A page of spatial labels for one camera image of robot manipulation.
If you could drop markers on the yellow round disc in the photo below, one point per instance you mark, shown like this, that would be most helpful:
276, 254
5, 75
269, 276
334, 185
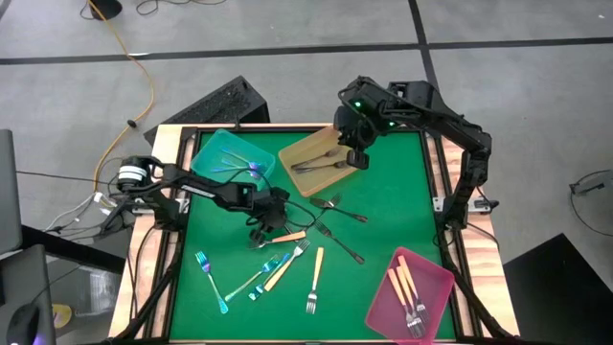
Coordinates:
62, 317

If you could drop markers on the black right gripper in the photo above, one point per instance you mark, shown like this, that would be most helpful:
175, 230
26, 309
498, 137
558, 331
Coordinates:
356, 139

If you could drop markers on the black computer mouse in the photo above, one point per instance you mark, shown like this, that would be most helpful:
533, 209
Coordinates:
21, 326

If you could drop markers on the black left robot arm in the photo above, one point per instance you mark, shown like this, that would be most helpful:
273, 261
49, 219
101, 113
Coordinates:
211, 191

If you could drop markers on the pink translucent plastic bin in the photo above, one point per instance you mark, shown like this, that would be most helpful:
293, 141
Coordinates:
431, 297

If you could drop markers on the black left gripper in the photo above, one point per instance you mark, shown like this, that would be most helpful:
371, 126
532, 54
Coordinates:
270, 211

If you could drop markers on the orange translucent plastic bin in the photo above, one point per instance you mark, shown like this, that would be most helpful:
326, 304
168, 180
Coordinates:
311, 184

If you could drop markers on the black round stand base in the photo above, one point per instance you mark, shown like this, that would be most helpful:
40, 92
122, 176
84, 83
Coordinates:
106, 7

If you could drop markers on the black metal fork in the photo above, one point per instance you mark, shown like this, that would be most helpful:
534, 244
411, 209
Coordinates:
321, 167
330, 205
340, 243
313, 158

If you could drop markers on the grey flat panel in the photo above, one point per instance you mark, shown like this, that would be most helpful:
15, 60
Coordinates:
9, 191

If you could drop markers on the black perforated computer case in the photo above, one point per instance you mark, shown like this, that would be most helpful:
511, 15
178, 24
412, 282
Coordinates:
215, 105

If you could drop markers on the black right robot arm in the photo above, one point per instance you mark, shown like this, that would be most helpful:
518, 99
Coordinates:
460, 129

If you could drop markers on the black support strut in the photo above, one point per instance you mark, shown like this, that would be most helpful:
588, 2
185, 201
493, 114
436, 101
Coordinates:
158, 287
471, 292

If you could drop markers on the teal translucent plastic bin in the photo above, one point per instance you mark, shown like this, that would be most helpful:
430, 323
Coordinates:
206, 163

